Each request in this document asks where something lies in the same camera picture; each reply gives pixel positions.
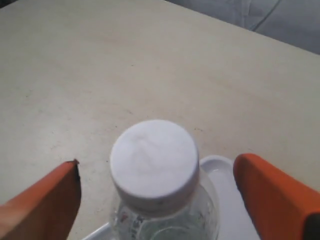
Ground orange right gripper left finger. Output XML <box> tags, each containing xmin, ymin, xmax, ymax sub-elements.
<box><xmin>0</xmin><ymin>159</ymin><xmax>82</xmax><ymax>240</ymax></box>

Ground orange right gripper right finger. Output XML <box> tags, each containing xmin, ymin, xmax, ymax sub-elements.
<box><xmin>233</xmin><ymin>153</ymin><xmax>320</xmax><ymax>240</ymax></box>

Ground clear plastic bottle white cap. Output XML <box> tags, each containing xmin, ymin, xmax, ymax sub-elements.
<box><xmin>109</xmin><ymin>119</ymin><xmax>220</xmax><ymax>240</ymax></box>

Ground white rectangular plastic tray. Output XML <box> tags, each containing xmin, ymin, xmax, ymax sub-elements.
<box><xmin>86</xmin><ymin>155</ymin><xmax>260</xmax><ymax>240</ymax></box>

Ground grey-white backdrop cloth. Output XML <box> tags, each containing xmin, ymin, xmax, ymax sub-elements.
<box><xmin>173</xmin><ymin>0</ymin><xmax>320</xmax><ymax>54</ymax></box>

